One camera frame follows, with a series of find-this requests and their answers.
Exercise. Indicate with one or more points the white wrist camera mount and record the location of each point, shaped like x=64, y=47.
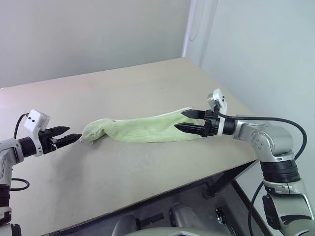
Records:
x=219, y=98
x=34, y=120

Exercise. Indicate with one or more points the black metal table frame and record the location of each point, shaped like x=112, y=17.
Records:
x=221, y=179

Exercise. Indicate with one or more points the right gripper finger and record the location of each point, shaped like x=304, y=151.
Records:
x=190, y=128
x=194, y=114

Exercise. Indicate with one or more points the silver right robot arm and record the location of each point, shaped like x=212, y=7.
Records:
x=270, y=135

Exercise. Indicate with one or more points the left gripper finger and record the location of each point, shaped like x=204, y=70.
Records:
x=60, y=129
x=69, y=139

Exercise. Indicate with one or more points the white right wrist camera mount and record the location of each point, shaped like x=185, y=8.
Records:
x=219, y=98

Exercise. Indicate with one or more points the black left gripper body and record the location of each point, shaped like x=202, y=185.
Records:
x=48, y=142

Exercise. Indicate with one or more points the small black bracket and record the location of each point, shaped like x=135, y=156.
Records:
x=220, y=216

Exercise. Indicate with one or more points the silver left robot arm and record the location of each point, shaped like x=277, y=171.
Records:
x=7, y=147

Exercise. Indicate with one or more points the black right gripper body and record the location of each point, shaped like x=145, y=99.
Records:
x=211, y=125

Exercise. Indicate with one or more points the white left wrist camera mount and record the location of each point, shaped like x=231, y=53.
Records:
x=34, y=120

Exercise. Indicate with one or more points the light green towel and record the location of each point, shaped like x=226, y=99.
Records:
x=137, y=130

